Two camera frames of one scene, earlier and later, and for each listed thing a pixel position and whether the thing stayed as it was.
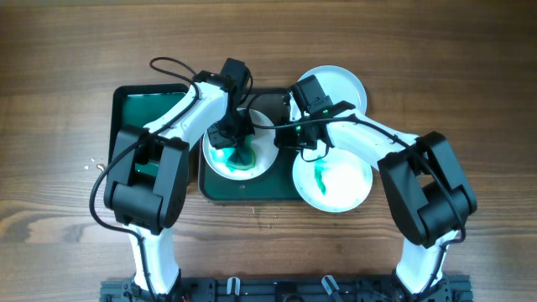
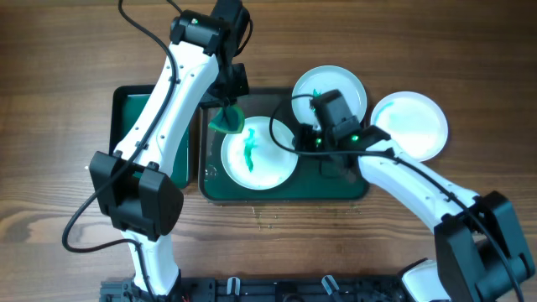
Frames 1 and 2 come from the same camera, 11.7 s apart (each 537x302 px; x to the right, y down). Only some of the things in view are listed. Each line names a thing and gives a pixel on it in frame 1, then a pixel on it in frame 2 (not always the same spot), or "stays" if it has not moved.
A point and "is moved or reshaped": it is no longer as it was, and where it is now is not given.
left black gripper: x=244 y=128 → x=238 y=88
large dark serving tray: x=274 y=187 stays
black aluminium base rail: x=343 y=288 stays
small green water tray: x=134 y=106 stays
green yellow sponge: x=237 y=158 is moved or reshaped
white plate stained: x=263 y=144 → x=415 y=122
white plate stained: x=339 y=183 → x=252 y=159
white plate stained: x=336 y=82 stays
